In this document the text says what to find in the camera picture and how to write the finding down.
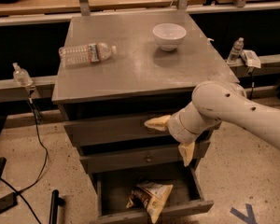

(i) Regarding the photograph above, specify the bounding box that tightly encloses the black cable left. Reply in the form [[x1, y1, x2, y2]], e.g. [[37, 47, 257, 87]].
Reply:
[[0, 91, 49, 224]]

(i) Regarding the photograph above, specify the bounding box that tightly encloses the white ceramic bowl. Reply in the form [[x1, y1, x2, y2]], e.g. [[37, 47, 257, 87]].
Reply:
[[152, 23, 187, 51]]

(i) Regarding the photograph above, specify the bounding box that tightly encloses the black post on floor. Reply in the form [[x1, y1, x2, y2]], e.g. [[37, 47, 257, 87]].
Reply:
[[49, 189, 65, 224]]

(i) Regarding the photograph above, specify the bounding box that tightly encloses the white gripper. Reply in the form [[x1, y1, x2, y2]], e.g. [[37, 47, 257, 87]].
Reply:
[[145, 103, 220, 167]]

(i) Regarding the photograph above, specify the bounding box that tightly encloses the grey wooden drawer cabinet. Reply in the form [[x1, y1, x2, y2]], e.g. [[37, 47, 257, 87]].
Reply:
[[51, 9, 241, 224]]

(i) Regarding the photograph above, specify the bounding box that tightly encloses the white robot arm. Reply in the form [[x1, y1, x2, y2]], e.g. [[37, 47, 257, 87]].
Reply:
[[145, 81, 280, 166]]

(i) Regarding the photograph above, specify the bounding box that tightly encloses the grey top drawer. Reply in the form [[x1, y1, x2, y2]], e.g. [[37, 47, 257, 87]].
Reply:
[[63, 104, 230, 147]]

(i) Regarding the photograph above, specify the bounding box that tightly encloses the small clear bottle left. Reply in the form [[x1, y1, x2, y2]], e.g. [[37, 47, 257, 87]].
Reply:
[[12, 63, 33, 87]]

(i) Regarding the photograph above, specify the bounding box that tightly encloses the brown chip bag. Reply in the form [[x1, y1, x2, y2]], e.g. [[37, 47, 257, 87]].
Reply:
[[126, 181, 174, 224]]

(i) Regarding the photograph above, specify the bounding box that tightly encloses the grey middle drawer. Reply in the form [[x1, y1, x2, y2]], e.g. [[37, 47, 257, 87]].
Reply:
[[79, 140, 211, 175]]

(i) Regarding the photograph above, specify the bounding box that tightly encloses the white packet on rail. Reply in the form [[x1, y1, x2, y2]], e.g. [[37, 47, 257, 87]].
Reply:
[[241, 49, 261, 68]]

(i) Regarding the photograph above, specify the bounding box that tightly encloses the black power adapter left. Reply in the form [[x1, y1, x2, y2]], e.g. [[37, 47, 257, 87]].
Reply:
[[0, 192, 17, 214]]

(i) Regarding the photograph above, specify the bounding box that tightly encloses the grey open bottom drawer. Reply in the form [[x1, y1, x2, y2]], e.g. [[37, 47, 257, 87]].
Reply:
[[92, 162, 214, 224]]

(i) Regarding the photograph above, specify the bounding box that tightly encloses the small water bottle right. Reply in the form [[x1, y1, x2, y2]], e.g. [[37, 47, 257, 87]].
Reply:
[[227, 37, 244, 64]]

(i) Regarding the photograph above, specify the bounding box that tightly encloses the clear plastic water bottle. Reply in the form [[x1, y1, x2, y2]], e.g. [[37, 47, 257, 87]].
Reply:
[[59, 43, 117, 66]]

